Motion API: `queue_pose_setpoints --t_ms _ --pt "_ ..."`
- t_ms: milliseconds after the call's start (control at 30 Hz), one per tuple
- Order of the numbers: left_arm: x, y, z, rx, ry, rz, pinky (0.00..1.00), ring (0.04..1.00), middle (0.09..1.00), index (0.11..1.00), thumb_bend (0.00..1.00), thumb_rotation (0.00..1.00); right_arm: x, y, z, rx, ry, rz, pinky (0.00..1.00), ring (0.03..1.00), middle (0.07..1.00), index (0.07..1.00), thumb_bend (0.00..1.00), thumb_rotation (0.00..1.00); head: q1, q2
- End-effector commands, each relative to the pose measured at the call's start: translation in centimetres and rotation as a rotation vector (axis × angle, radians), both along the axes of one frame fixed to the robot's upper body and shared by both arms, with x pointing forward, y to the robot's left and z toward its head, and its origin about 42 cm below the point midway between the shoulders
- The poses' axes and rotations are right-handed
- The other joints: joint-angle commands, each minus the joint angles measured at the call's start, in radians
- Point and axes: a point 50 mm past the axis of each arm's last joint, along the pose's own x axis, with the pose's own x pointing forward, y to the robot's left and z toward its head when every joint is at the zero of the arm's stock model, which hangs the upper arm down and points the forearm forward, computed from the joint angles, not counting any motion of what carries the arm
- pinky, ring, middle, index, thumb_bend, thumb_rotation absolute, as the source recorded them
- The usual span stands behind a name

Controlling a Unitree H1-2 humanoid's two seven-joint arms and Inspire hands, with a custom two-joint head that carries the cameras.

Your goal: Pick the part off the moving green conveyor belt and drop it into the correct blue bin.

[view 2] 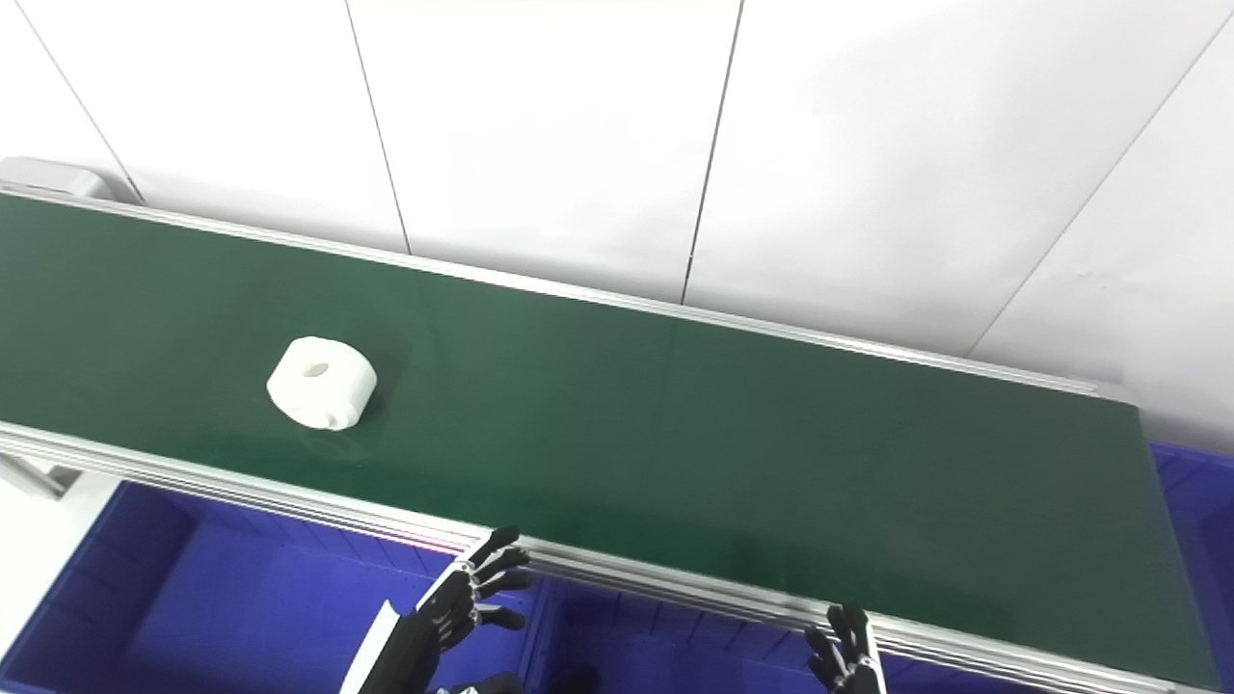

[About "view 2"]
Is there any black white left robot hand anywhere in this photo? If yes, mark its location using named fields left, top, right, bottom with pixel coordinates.
left=355, top=526, right=534, bottom=694

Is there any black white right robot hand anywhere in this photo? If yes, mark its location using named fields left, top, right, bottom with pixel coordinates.
left=805, top=604, right=886, bottom=694

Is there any white cylindrical part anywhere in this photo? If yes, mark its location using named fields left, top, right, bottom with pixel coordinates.
left=266, top=336, right=378, bottom=432

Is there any green conveyor belt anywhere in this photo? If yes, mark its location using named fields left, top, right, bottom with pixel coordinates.
left=0, top=157, right=1234, bottom=694
left=0, top=193, right=1221, bottom=691

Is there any large blue plastic bin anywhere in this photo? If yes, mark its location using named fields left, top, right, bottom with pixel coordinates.
left=1147, top=441, right=1234, bottom=694

